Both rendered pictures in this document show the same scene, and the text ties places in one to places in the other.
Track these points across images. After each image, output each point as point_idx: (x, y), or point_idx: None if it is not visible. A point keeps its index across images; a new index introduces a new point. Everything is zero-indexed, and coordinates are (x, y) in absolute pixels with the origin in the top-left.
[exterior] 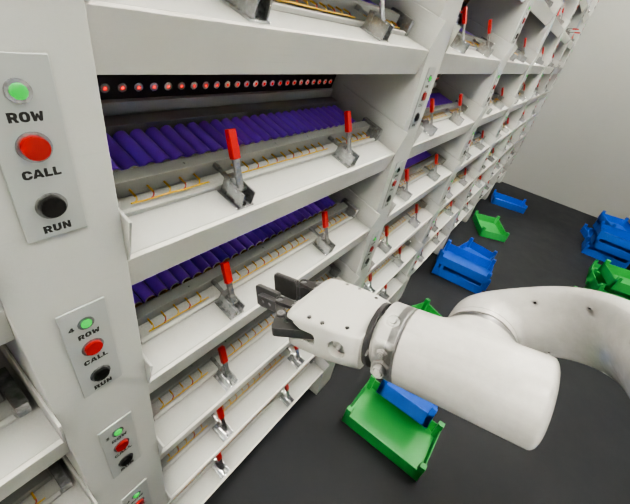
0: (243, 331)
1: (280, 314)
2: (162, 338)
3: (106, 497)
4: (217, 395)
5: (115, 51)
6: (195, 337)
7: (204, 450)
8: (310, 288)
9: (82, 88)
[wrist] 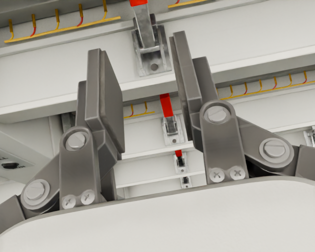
0: (226, 82)
1: (25, 201)
2: (24, 60)
3: (12, 176)
4: (153, 144)
5: None
6: (68, 81)
7: (156, 169)
8: (205, 161)
9: None
